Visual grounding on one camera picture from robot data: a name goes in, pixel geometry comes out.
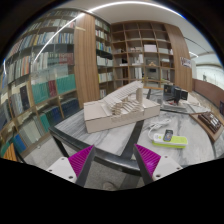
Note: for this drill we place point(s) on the marble table with black frame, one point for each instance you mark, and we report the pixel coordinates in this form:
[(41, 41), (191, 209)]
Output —
[(114, 147)]

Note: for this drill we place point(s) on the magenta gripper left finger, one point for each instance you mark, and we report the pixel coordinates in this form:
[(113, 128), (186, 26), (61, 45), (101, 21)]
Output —
[(76, 167)]

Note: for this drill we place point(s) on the white architectural building model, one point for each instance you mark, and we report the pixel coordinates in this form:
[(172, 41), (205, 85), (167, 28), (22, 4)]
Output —
[(123, 106)]

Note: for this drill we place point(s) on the glass-front bookshelf with books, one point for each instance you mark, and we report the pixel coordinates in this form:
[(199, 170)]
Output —
[(49, 74)]

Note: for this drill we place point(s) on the black charger plug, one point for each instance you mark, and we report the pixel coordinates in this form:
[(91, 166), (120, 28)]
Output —
[(168, 135)]

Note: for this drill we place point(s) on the green white power strip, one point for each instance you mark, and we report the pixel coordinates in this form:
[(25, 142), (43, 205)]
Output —
[(175, 142)]

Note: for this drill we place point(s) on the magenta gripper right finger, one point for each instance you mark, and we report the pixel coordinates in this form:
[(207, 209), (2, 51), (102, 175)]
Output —
[(153, 166)]

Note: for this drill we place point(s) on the dark architectural model on board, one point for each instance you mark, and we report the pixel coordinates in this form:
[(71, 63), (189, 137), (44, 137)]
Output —
[(210, 124)]

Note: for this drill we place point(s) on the wooden open shelving unit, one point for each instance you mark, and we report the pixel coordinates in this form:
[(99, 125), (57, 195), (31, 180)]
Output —
[(153, 53)]

